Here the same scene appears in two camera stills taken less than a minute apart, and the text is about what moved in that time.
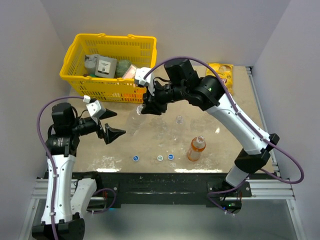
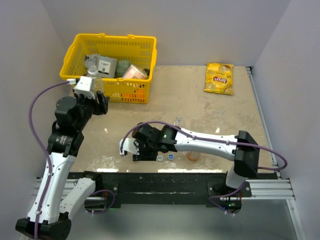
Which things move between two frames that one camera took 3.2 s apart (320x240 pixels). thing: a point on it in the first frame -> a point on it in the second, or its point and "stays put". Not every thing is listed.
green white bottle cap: [160, 158] stays put
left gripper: [111, 133] -> [101, 107]
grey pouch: [90, 62] stays put
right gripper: [152, 102] -> [142, 156]
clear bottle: [135, 122] -> [97, 81]
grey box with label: [105, 66] stays put
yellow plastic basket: [138, 51] stays put
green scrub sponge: [122, 66] stays put
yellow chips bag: [225, 72] stays put
